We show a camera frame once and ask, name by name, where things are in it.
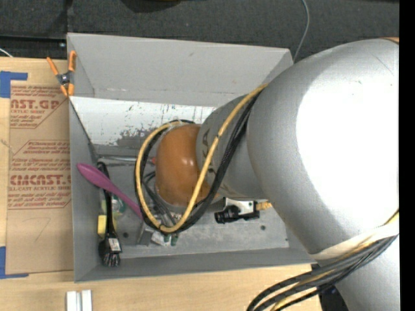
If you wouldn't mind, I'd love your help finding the clear plastic bottle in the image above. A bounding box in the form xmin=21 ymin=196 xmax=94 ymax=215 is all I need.
xmin=111 ymin=195 xmax=126 ymax=222

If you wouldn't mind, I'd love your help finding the black brush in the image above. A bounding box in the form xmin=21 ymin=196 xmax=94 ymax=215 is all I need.
xmin=96 ymin=161 xmax=123 ymax=268

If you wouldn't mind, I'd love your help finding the black cylinder on white bracket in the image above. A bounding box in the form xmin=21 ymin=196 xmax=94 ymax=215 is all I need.
xmin=214 ymin=197 xmax=272 ymax=225

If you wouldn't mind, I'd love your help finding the purple plastic spoon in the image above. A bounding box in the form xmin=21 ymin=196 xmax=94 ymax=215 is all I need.
xmin=76 ymin=163 xmax=144 ymax=219

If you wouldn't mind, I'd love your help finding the brown cardboard board red print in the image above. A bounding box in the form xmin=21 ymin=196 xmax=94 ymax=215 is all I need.
xmin=0 ymin=56 xmax=75 ymax=280

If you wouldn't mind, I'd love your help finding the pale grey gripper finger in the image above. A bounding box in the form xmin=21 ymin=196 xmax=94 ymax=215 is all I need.
xmin=137 ymin=222 xmax=154 ymax=247

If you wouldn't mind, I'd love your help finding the grey metal bin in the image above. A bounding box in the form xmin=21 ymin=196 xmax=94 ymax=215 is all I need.
xmin=65 ymin=32 xmax=318 ymax=283

